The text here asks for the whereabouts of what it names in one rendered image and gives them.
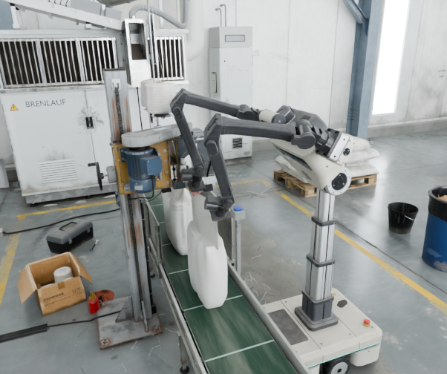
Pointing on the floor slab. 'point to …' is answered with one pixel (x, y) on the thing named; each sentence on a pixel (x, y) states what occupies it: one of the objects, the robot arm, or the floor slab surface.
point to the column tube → (127, 196)
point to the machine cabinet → (70, 103)
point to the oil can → (93, 303)
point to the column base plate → (124, 323)
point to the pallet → (315, 187)
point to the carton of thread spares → (27, 277)
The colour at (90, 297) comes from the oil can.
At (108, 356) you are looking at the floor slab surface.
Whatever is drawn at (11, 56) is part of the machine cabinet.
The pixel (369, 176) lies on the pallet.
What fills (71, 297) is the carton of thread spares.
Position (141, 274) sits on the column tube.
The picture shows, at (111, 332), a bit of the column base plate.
